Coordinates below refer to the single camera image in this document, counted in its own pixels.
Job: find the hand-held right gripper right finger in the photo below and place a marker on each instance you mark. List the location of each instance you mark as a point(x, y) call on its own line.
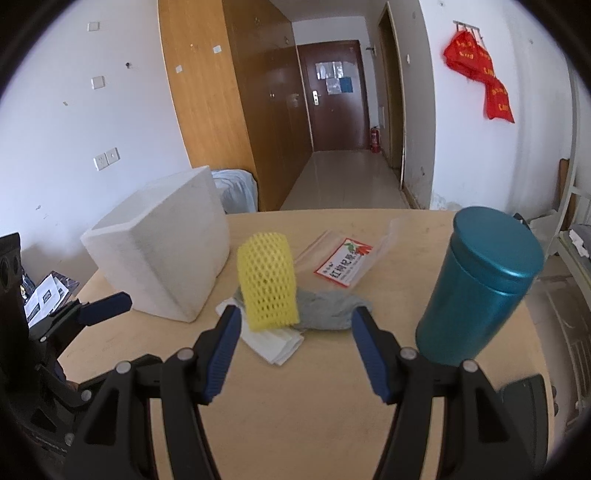
point(370, 353)

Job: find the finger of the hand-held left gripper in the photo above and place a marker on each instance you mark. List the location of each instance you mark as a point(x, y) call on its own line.
point(104, 307)

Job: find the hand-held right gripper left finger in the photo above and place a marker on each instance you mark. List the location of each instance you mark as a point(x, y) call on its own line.
point(220, 357)

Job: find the grey sock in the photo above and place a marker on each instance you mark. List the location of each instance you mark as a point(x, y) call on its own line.
point(332, 307)

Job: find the white foam box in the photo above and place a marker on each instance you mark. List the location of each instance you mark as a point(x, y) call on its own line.
point(152, 258)

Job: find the yellow foam fruit net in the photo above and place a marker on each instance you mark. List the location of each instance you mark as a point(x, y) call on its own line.
point(268, 281)

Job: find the clear plastic bag red label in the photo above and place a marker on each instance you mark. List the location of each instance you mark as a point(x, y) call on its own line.
point(346, 263)

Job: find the white folded cloth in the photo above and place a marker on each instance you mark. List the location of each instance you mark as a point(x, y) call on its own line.
point(272, 345)

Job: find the open printed booklet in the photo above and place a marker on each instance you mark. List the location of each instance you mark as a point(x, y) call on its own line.
point(46, 297)

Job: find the teal metal canister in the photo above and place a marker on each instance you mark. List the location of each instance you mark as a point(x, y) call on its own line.
point(480, 286)

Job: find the light blue bedsheet pile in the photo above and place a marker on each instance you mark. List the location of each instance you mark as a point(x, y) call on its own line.
point(235, 189)

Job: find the red fire extinguisher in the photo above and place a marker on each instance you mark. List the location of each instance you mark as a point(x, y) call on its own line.
point(375, 141)

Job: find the wooden wardrobe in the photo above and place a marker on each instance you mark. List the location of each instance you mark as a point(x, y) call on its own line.
point(212, 101)

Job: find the dark brown door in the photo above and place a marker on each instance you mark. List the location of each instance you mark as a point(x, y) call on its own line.
point(334, 120)

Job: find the papers on door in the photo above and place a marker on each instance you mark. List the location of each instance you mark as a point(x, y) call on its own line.
point(332, 76)

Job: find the red hanging cloth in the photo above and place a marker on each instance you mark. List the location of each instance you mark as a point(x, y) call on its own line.
point(480, 69)

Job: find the double white wall socket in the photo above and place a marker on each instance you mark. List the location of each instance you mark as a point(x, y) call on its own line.
point(106, 158)

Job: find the white wall switch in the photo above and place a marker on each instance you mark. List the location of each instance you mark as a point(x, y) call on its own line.
point(98, 82)

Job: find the brown side door frame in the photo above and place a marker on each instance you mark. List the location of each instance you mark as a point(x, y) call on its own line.
point(392, 92)

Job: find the metal wall hook rail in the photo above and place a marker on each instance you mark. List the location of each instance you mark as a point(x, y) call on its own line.
point(468, 25)

